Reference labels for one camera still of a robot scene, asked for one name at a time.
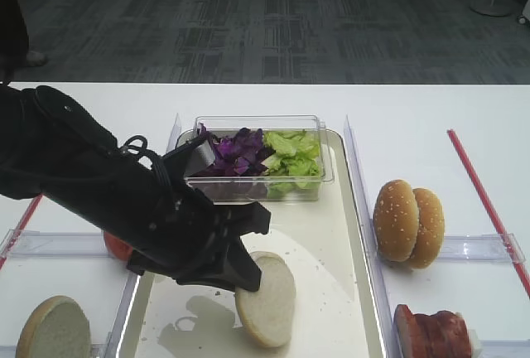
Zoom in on left upper clear pusher track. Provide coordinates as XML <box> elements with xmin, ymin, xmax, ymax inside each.
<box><xmin>1</xmin><ymin>230</ymin><xmax>111</xmax><ymax>259</ymax></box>

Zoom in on large bun bottom slice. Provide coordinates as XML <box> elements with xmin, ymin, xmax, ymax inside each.
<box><xmin>15</xmin><ymin>295</ymin><xmax>91</xmax><ymax>358</ymax></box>

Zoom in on front tomato slice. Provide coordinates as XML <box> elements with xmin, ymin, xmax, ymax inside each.
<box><xmin>104</xmin><ymin>232</ymin><xmax>133</xmax><ymax>262</ymax></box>

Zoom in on rear red meat patties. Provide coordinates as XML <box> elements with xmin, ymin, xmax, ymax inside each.
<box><xmin>414</xmin><ymin>310</ymin><xmax>473</xmax><ymax>358</ymax></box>

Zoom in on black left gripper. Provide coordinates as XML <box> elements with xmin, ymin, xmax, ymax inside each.
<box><xmin>127</xmin><ymin>191</ymin><xmax>271</xmax><ymax>292</ymax></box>

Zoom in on black covered left robot arm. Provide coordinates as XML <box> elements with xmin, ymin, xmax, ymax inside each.
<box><xmin>1</xmin><ymin>85</ymin><xmax>271</xmax><ymax>292</ymax></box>

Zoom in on red rail strip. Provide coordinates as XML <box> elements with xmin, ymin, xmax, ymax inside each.
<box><xmin>0</xmin><ymin>195</ymin><xmax>43</xmax><ymax>269</ymax></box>
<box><xmin>446</xmin><ymin>129</ymin><xmax>529</xmax><ymax>295</ymax></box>

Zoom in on right lower clear pusher track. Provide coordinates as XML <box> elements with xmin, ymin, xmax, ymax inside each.
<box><xmin>468</xmin><ymin>329</ymin><xmax>530</xmax><ymax>358</ymax></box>

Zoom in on left red rail strip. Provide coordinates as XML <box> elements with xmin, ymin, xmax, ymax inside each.
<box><xmin>0</xmin><ymin>195</ymin><xmax>43</xmax><ymax>269</ymax></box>

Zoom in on person leg and shoe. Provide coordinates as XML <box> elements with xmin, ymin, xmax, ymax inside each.
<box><xmin>1</xmin><ymin>0</ymin><xmax>48</xmax><ymax>85</ymax></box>

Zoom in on rear sesame bun top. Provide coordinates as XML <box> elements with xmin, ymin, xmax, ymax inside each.
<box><xmin>407</xmin><ymin>188</ymin><xmax>445</xmax><ymax>269</ymax></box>

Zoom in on purple cabbage leaves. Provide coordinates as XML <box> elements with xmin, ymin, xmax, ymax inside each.
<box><xmin>194</xmin><ymin>124</ymin><xmax>273</xmax><ymax>201</ymax></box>

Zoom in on white metal tray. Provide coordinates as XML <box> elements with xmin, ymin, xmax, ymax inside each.
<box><xmin>118</xmin><ymin>131</ymin><xmax>385</xmax><ymax>357</ymax></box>

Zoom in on small bun bottom slice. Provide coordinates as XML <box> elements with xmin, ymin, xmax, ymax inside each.
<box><xmin>234</xmin><ymin>251</ymin><xmax>296</xmax><ymax>348</ymax></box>

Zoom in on clear plastic salad container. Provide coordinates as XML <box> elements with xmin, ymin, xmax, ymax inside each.
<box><xmin>178</xmin><ymin>115</ymin><xmax>334</xmax><ymax>202</ymax></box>

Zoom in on right upper clear pusher track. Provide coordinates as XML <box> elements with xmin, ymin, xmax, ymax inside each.
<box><xmin>436</xmin><ymin>234</ymin><xmax>526</xmax><ymax>264</ymax></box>

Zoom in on clear pusher track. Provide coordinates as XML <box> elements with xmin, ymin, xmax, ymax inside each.
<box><xmin>468</xmin><ymin>329</ymin><xmax>530</xmax><ymax>358</ymax></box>
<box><xmin>1</xmin><ymin>230</ymin><xmax>111</xmax><ymax>259</ymax></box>
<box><xmin>436</xmin><ymin>234</ymin><xmax>526</xmax><ymax>264</ymax></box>

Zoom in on white caster wheel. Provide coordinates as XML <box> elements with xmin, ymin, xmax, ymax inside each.
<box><xmin>518</xmin><ymin>15</ymin><xmax>529</xmax><ymax>25</ymax></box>

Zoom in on green lettuce leaves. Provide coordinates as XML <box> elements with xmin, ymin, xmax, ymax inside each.
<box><xmin>263</xmin><ymin>130</ymin><xmax>323</xmax><ymax>200</ymax></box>

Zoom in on front sesame bun top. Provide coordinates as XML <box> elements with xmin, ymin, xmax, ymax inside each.
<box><xmin>373</xmin><ymin>180</ymin><xmax>419</xmax><ymax>263</ymax></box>

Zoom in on left long clear divider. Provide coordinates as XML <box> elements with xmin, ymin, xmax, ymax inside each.
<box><xmin>108</xmin><ymin>113</ymin><xmax>184</xmax><ymax>358</ymax></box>

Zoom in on right red rail strip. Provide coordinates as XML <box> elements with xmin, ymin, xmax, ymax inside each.
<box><xmin>446</xmin><ymin>129</ymin><xmax>529</xmax><ymax>295</ymax></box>

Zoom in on sesame bun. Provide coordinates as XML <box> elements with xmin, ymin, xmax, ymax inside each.
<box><xmin>373</xmin><ymin>180</ymin><xmax>419</xmax><ymax>263</ymax></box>
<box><xmin>407</xmin><ymin>188</ymin><xmax>445</xmax><ymax>269</ymax></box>

